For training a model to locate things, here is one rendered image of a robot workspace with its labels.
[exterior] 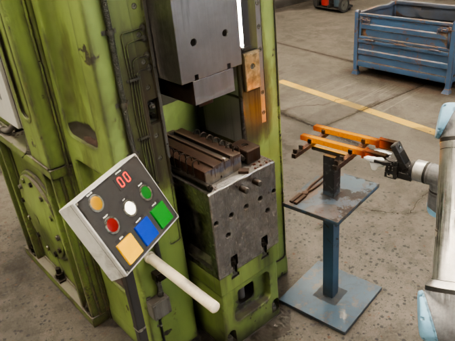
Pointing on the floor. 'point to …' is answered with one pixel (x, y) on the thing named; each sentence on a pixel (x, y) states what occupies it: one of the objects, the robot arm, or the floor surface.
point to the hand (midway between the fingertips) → (370, 153)
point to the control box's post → (135, 306)
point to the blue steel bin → (407, 40)
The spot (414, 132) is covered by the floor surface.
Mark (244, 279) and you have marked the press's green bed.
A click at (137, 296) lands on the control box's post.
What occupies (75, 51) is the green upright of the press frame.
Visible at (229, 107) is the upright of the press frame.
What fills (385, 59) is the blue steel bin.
